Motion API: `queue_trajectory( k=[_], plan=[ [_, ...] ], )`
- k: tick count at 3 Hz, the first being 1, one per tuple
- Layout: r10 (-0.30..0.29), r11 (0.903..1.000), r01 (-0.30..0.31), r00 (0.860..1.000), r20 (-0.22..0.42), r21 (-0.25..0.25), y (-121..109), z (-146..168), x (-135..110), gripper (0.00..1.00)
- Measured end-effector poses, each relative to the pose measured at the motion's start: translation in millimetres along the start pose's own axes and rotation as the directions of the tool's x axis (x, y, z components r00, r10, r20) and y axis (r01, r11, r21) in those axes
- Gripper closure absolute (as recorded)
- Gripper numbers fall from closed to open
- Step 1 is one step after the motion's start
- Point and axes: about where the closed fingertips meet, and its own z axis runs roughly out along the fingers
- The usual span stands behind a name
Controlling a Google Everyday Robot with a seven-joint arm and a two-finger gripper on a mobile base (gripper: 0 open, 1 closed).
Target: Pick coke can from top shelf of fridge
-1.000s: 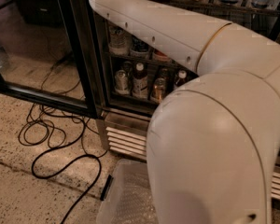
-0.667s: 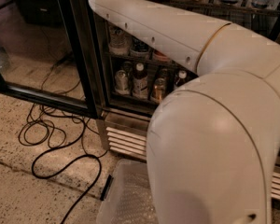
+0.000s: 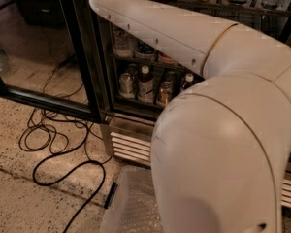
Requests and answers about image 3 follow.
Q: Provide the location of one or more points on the open glass fridge door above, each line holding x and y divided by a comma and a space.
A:
43, 59

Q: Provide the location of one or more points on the clear plastic bin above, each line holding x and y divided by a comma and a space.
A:
118, 195

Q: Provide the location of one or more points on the clear water bottle middle shelf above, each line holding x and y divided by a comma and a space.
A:
122, 45

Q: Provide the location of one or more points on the red coke can front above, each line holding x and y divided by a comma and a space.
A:
163, 58

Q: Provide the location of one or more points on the bubble wrap sheet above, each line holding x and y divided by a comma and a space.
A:
140, 214

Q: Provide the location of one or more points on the brown juice bottle right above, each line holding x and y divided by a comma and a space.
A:
187, 82

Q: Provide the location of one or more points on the blue pepsi can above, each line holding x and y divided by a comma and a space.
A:
144, 51

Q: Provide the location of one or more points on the brown juice bottle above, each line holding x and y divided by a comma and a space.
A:
145, 85
187, 82

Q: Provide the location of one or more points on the gold can bottom shelf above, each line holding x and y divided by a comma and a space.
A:
165, 93

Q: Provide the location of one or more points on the brown juice bottle left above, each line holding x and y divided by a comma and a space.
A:
145, 85

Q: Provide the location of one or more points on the silver can bottom shelf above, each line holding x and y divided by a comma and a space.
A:
126, 86

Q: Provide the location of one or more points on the stainless steel display fridge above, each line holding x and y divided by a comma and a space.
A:
132, 114

